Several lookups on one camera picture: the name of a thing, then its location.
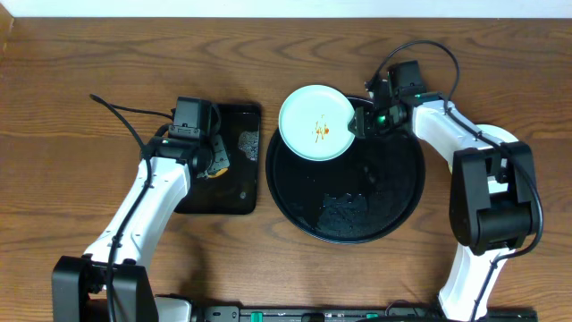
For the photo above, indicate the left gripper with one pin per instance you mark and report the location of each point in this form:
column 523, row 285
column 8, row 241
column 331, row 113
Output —
column 215, row 147

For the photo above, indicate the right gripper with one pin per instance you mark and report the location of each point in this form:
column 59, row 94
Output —
column 363, row 126

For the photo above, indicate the green and orange sponge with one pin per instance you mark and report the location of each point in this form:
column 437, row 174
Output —
column 218, row 173

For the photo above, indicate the light blue plate top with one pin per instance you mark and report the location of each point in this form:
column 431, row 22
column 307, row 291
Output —
column 314, row 123

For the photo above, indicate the light blue plate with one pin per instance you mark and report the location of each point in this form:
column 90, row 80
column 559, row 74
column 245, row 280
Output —
column 497, row 132
column 314, row 123

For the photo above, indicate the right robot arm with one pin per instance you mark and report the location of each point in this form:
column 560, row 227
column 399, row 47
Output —
column 495, row 210

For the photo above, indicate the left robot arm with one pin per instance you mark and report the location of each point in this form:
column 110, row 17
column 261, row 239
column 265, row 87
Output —
column 109, row 281

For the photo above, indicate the black rectangular tray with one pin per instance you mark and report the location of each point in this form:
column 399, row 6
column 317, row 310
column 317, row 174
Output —
column 235, row 192

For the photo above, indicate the round black tray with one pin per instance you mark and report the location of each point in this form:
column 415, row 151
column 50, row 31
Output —
column 360, row 196

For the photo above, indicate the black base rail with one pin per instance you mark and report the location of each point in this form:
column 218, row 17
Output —
column 313, row 314

